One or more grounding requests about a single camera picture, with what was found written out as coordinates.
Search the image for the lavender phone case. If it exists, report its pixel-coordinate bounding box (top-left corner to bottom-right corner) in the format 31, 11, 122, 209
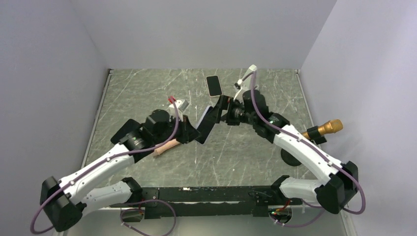
195, 106, 213, 129

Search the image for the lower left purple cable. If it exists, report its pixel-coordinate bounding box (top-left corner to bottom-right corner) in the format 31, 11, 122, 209
119, 199, 177, 236

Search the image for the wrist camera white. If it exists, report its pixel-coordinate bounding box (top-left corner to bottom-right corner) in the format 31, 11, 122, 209
168, 96, 190, 116
234, 64, 258, 102

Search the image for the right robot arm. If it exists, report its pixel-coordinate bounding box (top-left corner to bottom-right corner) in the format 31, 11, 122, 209
205, 90, 359, 214

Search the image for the phone in pink case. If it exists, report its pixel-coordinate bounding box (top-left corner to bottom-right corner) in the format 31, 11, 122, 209
206, 75, 223, 97

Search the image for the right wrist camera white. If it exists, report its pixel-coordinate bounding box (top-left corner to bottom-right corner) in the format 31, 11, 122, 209
234, 64, 258, 102

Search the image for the pink microphone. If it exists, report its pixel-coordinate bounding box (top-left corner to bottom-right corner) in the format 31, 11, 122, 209
152, 139, 180, 157

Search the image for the black microphone stand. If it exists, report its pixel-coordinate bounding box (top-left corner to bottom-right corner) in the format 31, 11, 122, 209
280, 148, 301, 167

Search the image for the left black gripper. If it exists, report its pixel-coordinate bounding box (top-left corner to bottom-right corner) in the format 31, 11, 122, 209
154, 113, 201, 145

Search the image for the black base bar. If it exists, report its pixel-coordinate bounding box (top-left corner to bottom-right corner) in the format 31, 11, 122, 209
130, 185, 294, 219

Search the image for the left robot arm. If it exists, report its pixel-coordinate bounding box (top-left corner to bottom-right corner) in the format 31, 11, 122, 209
40, 109, 201, 232

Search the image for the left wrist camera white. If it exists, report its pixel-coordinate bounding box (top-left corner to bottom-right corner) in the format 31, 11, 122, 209
168, 96, 190, 116

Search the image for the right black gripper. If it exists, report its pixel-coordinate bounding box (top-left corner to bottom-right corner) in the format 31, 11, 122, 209
205, 95, 257, 126

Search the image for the black smartphone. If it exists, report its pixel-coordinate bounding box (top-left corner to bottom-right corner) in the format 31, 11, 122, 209
197, 113, 217, 144

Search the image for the gold microphone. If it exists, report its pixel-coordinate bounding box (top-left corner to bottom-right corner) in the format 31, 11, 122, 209
302, 119, 343, 140

